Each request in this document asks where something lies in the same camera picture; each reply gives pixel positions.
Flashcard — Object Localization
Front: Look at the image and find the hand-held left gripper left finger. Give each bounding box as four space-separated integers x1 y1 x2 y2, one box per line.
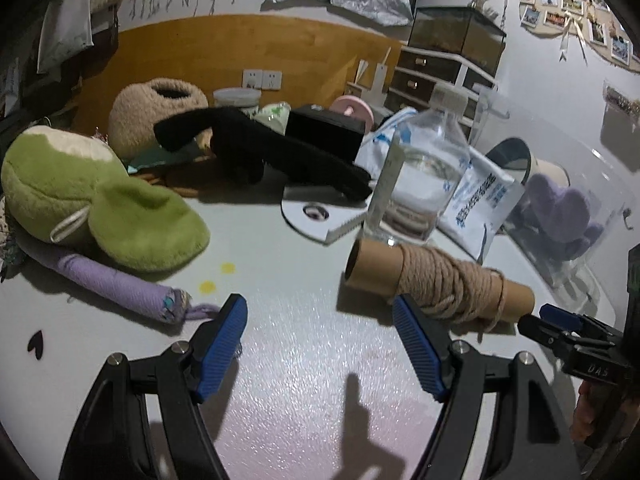
59 294 249 480

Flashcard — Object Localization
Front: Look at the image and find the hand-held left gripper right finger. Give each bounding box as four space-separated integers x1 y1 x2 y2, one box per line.
391 294 581 480

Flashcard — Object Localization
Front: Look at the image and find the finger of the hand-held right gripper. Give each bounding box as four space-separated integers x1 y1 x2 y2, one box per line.
517 312 584 359
539 303 624 342

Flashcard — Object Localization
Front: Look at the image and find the cardboard tube with twine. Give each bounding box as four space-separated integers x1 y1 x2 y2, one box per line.
344 238 536 333

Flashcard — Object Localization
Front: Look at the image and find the clear plastic container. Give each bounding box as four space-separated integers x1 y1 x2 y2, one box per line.
470 85 640 321

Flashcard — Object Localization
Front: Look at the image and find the person's right hand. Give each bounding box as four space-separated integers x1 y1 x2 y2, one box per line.
571 382 596 445

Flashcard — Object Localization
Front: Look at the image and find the purple plush heart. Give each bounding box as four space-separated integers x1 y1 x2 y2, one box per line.
515 172 606 261

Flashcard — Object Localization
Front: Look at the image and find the purple cloth roll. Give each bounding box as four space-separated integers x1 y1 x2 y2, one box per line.
30 250 221 332

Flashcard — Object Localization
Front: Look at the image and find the white packet blue print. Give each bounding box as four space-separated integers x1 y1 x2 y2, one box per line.
355 107 526 263

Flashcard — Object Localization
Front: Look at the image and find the white disc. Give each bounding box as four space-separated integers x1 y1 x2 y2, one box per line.
281 195 368 245

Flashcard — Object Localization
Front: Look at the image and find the green plush toy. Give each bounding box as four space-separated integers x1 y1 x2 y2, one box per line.
0 125 211 273

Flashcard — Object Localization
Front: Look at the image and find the brown wicker tray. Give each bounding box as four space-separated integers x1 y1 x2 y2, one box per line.
132 155 221 198

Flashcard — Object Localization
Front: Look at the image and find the white stick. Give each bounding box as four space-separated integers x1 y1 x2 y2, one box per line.
367 132 406 228

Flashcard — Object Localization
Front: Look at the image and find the clear plastic bottle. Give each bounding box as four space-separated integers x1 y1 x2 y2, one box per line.
362 83 472 246

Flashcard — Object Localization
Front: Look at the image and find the black plush toy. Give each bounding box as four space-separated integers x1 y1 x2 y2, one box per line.
153 106 373 201

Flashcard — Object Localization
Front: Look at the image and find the floral cloth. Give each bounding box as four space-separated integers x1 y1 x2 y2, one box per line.
0 200 31 281

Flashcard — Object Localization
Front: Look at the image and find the green tissue packet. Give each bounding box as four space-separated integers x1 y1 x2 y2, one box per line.
250 101 292 136

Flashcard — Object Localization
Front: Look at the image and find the beige fuzzy plush pot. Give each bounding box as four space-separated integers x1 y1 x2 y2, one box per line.
108 78 210 161

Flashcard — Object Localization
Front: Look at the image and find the black box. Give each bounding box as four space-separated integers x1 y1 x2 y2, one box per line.
287 105 367 161

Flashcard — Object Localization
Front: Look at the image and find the white lidded jar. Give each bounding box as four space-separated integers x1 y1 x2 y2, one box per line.
213 88 262 113

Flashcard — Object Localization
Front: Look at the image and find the pink round holder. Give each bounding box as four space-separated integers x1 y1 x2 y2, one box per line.
330 95 376 131

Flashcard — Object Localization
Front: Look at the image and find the white desk organizer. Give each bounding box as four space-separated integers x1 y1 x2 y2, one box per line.
346 47 391 106

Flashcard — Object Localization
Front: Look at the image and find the white drawer cabinet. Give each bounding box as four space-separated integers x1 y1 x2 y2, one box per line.
382 45 498 126

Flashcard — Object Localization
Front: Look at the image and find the round photo board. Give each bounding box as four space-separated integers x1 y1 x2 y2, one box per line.
507 0 640 71

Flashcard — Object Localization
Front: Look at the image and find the glass tank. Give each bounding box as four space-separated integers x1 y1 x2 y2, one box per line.
407 6 507 76

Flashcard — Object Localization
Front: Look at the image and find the white hanging bag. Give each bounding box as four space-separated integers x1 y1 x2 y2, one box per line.
37 0 95 73

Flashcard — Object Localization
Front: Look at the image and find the clear wall shelf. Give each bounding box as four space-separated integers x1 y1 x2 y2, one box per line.
602 80 640 121

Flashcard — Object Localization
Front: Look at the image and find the wooden wall panel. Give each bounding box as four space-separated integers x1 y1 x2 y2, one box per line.
65 14 408 136

